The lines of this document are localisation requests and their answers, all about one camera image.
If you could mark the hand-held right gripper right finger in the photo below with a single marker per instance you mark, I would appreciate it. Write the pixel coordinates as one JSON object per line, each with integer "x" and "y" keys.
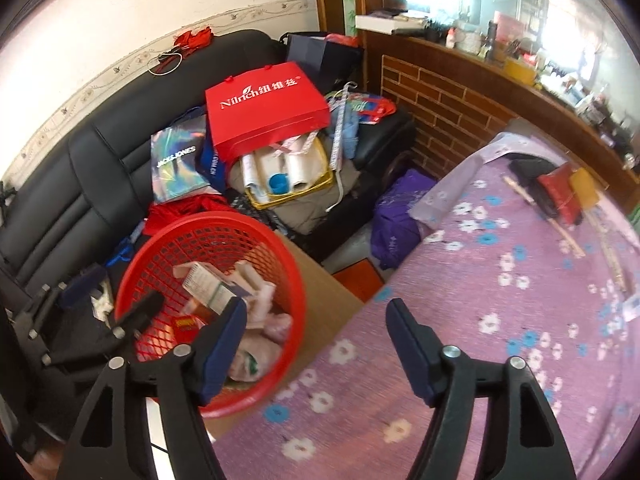
{"x": 410, "y": 355}

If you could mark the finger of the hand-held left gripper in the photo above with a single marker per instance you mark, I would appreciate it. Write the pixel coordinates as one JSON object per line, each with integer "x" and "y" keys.
{"x": 82, "y": 287}
{"x": 140, "y": 312}

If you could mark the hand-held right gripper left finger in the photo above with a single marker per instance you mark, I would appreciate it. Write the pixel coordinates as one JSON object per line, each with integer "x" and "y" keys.
{"x": 225, "y": 355}

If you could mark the pink red wrapper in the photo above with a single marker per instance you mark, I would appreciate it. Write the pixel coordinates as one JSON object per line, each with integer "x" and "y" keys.
{"x": 277, "y": 325}

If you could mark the red plastic basket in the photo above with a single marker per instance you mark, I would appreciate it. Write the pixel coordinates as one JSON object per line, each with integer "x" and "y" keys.
{"x": 160, "y": 255}

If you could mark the white blue-striped medicine box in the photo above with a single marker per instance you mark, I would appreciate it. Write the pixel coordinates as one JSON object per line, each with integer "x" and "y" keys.
{"x": 207, "y": 285}

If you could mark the purple floral tablecloth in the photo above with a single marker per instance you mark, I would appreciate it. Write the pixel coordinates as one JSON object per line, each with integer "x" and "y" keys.
{"x": 475, "y": 310}

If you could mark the orange floor mat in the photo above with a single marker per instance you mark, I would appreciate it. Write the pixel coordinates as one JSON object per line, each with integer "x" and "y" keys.
{"x": 357, "y": 280}

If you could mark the brown cardboard box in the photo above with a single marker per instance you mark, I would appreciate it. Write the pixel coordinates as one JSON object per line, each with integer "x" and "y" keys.
{"x": 325, "y": 290}

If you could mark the black leather sofa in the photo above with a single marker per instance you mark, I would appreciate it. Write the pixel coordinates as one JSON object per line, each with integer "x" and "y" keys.
{"x": 75, "y": 175}

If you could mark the purple plastic bag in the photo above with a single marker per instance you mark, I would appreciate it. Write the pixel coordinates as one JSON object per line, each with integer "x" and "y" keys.
{"x": 400, "y": 220}

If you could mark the holographic shopping bag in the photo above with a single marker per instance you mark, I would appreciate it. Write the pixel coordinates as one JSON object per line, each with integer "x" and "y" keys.
{"x": 177, "y": 160}

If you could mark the olive cloth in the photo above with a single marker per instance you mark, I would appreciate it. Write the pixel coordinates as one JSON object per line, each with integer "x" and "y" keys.
{"x": 310, "y": 210}

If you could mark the blue plastic cup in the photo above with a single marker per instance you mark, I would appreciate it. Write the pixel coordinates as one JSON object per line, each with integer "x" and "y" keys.
{"x": 278, "y": 184}

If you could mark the wooden chopstick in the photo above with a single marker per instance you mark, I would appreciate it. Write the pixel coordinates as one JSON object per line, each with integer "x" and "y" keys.
{"x": 607, "y": 252}
{"x": 545, "y": 217}

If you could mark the yellow-rimmed bag of rolls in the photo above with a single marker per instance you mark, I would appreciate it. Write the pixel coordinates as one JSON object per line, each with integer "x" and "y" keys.
{"x": 295, "y": 175}

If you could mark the red foil packet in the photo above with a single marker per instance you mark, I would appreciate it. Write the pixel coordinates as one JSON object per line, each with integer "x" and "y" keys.
{"x": 560, "y": 192}

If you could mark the red paper bag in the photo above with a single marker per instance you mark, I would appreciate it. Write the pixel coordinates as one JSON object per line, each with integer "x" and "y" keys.
{"x": 265, "y": 110}

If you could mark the red blue printed bag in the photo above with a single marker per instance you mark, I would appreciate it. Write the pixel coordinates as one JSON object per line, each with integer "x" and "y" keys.
{"x": 372, "y": 107}

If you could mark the wooden counter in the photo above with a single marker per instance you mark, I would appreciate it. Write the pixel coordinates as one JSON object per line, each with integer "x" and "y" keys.
{"x": 450, "y": 95}

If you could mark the red cloth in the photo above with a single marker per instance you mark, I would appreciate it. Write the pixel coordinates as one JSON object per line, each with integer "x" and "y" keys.
{"x": 192, "y": 40}

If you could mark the dark navy paper bag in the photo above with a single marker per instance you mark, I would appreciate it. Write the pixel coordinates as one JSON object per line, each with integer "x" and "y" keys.
{"x": 320, "y": 57}

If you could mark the white flat box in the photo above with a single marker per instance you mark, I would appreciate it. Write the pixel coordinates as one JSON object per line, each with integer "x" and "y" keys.
{"x": 390, "y": 22}

